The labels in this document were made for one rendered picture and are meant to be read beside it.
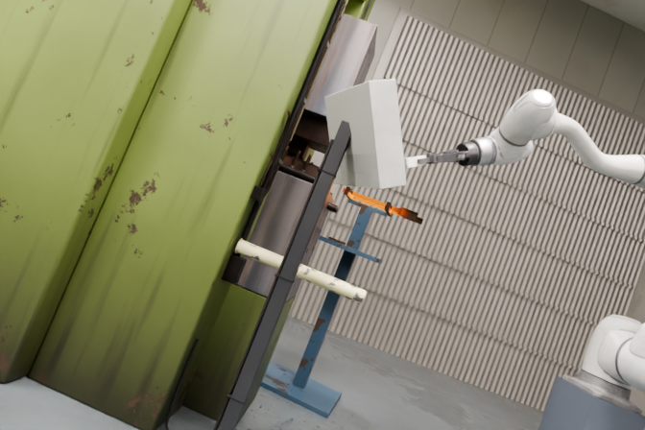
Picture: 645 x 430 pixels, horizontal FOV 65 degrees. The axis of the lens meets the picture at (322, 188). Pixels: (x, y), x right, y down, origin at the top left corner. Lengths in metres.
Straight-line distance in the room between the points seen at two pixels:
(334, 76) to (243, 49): 0.39
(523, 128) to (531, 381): 3.92
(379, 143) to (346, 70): 0.68
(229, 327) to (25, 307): 0.66
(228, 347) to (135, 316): 0.39
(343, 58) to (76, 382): 1.42
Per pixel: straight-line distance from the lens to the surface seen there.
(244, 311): 1.91
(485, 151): 1.65
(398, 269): 4.60
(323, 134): 1.94
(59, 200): 1.73
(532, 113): 1.58
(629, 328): 1.97
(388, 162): 1.33
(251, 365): 1.48
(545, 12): 5.53
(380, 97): 1.33
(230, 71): 1.72
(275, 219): 1.88
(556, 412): 2.04
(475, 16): 5.19
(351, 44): 1.99
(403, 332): 4.71
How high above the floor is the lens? 0.76
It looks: 5 degrees up
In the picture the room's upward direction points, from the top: 22 degrees clockwise
